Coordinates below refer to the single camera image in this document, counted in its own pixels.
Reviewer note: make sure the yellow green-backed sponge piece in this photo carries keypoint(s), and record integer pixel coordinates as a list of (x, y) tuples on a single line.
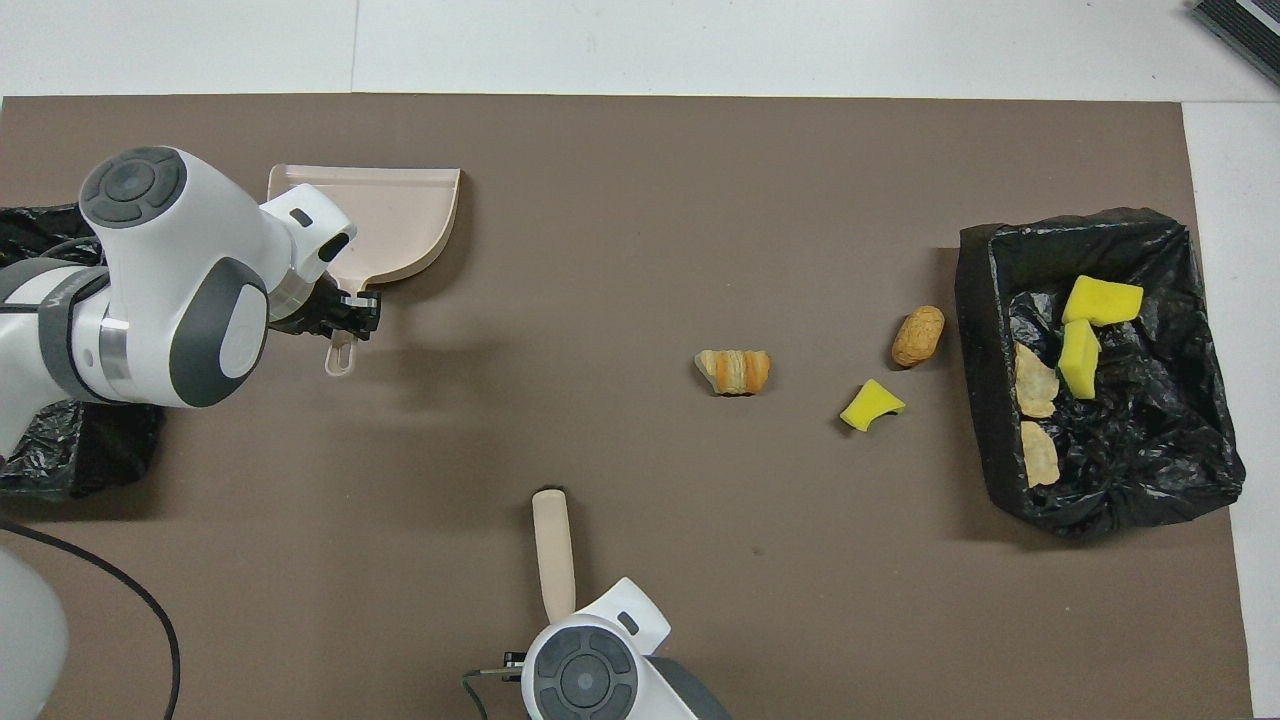
[(1080, 360)]

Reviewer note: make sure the brown table mat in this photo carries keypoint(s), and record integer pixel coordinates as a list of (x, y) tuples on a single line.
[(400, 500)]

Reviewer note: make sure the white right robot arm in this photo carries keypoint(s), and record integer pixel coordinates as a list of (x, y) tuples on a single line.
[(590, 670)]

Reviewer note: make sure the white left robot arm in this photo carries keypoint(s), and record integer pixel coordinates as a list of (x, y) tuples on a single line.
[(180, 260)]

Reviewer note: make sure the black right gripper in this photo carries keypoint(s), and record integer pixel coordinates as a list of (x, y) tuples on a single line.
[(513, 666)]

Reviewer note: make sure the small yellow sponge wedge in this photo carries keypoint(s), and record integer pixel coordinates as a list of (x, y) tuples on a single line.
[(870, 405)]

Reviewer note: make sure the golden oval bread roll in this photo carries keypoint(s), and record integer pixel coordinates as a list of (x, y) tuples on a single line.
[(918, 335)]

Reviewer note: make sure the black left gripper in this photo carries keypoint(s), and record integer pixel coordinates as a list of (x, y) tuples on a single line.
[(305, 308)]

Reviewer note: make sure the croissant piece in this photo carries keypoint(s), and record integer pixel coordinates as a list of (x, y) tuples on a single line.
[(1040, 452), (735, 372), (1035, 380)]

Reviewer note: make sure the black ribbed panel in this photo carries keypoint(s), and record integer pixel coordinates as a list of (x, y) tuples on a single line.
[(1250, 25)]

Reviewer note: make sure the beige plastic dustpan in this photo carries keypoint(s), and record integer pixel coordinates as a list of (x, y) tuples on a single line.
[(400, 220)]

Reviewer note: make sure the black bag lined bin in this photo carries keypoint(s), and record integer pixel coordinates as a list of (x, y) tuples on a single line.
[(1150, 460), (90, 450)]

